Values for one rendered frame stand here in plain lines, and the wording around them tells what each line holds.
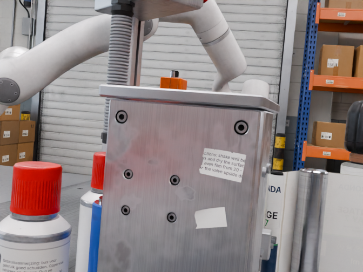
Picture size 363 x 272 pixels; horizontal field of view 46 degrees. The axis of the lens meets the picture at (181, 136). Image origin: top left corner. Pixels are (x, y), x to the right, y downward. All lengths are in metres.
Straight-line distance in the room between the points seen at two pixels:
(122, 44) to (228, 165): 0.41
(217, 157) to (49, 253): 0.13
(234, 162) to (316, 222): 0.36
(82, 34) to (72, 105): 4.50
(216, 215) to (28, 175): 0.13
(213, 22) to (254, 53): 4.00
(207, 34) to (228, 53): 0.08
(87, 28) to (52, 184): 0.91
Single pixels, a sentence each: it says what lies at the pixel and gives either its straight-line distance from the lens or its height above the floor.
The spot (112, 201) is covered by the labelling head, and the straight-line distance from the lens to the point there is 0.29.
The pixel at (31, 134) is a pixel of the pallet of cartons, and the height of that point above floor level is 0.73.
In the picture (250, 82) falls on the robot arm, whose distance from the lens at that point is 1.36.
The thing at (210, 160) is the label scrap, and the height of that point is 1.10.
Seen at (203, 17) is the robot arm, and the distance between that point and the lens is 1.20.
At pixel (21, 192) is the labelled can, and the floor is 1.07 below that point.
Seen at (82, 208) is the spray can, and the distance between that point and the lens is 0.42.
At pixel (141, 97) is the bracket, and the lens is 0.28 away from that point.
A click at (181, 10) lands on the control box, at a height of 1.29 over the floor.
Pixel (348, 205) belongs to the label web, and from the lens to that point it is 0.65.
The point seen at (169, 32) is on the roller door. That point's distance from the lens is 5.36.
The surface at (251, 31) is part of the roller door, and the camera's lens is 5.25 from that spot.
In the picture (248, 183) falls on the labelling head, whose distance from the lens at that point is 0.26.
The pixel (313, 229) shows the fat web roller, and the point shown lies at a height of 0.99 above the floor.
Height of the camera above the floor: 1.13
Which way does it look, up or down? 3 degrees down
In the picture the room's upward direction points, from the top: 5 degrees clockwise
